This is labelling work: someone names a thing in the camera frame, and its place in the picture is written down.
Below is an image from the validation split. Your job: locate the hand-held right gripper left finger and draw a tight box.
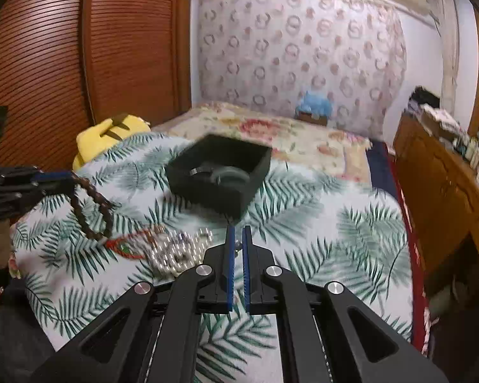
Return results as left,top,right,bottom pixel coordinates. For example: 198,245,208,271
30,225,237,383

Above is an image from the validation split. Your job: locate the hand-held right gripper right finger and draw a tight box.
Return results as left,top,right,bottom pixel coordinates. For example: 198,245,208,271
242,225,450,383

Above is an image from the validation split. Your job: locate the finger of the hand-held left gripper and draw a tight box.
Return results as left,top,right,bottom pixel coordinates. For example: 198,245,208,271
0,178,79,227
0,165,73,189

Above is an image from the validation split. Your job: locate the brown wooden bead bracelet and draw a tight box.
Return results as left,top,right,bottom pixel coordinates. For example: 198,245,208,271
70,176,121,243

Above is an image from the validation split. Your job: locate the grey bead bracelet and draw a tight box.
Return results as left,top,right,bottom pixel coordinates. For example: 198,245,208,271
171,227,213,250

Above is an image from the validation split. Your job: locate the silver bead bracelet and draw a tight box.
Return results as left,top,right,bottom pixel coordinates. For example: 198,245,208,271
149,241,203,279

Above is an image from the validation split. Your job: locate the black square box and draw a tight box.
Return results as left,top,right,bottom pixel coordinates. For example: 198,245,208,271
165,133,273,219

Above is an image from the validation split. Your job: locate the dark green bangle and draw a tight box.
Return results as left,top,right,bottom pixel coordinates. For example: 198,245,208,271
189,167,251,187

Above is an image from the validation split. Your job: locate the red string bracelet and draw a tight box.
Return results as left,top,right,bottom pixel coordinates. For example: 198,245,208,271
105,232,161,263

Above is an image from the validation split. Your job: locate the yellow plush toy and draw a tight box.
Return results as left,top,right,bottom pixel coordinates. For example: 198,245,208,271
72,114,151,172

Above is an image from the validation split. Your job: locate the leaf print cloth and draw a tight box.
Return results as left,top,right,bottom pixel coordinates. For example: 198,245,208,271
12,131,414,383

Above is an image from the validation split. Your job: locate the brown slatted wardrobe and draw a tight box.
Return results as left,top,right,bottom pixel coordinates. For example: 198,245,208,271
0,0,193,172

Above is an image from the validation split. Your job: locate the floral bed blanket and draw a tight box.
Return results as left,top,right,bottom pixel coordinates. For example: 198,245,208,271
152,101,374,188

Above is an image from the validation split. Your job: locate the small cardboard box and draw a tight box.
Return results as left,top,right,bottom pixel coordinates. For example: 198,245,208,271
299,111,329,127

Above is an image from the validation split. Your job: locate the dark blue bed sheet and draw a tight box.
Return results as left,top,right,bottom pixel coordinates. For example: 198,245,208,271
365,141,404,197

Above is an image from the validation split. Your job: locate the red patterned blanket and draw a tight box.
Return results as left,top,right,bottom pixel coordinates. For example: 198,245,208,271
387,155,430,356

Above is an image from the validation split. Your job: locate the blue plastic bag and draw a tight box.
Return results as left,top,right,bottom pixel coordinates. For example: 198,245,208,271
295,90,333,118

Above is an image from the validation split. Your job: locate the long wooden cabinet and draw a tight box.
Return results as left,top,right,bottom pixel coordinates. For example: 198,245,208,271
392,109,479,288

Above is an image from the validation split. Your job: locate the pile of dark clothes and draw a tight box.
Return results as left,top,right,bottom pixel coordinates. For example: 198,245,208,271
409,86,442,116

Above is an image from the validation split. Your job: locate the row of toiletry bottles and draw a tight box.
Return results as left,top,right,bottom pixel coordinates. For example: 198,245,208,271
453,132,479,169

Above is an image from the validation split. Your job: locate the cream window drape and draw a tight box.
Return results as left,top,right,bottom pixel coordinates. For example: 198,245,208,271
433,0,460,108

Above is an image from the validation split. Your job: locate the ring patterned curtain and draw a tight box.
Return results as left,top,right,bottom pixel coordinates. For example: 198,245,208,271
197,0,408,140

